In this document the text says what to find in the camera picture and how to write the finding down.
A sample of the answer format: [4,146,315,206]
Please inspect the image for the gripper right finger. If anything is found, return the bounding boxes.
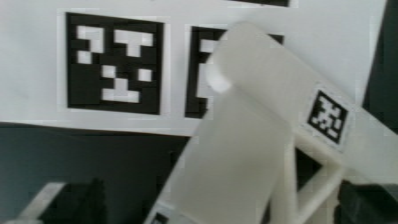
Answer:
[334,181,398,224]

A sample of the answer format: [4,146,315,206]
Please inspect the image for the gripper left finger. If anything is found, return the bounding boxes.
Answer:
[11,178,110,224]

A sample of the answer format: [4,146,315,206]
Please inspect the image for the white chair back frame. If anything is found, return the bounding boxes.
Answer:
[142,23,398,224]

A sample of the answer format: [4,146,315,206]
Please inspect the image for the white marker base plate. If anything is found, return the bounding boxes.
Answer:
[0,0,388,135]

